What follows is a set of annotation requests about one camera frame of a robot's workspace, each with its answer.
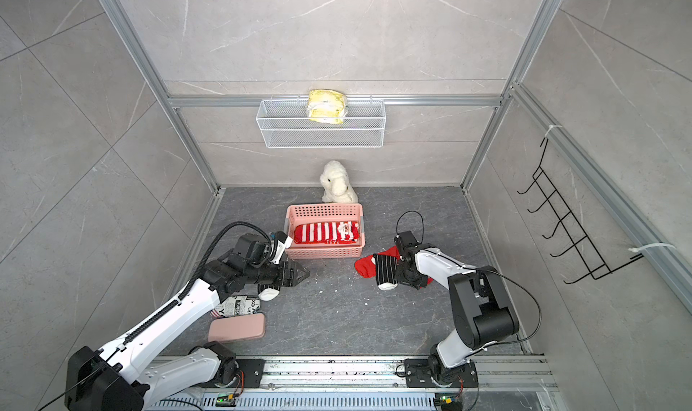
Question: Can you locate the red plain sock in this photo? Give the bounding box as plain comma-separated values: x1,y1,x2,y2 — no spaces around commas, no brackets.
354,246,400,279

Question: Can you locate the red white santa sock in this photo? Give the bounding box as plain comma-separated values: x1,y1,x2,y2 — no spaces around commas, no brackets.
293,221,360,245

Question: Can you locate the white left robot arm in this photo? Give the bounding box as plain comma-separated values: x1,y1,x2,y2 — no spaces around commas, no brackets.
59,221,309,410

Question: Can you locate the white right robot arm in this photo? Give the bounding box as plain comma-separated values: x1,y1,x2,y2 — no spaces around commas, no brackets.
394,231,542,389

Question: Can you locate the black white striped sock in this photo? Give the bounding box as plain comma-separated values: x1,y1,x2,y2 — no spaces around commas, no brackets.
257,284,281,302

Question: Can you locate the pink plastic basket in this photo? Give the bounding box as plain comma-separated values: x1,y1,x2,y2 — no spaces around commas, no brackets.
285,203,365,260

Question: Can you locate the pink case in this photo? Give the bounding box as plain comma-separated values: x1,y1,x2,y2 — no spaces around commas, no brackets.
207,313,266,343

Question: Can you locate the white plush toy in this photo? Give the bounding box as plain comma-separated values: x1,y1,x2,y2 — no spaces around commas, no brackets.
320,161,359,204

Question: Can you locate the yellow packet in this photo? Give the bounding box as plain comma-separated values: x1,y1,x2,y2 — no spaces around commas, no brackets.
306,90,348,125

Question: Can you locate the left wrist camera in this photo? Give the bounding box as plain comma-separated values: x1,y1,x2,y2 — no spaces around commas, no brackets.
271,231,293,265

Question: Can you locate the metal base rail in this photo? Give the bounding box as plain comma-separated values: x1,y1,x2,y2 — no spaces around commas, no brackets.
153,354,566,410

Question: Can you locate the white wire wall basket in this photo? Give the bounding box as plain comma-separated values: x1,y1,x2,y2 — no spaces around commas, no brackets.
256,99,387,149

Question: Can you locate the black wall hook rack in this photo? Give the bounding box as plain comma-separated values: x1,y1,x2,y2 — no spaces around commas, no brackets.
517,138,644,285

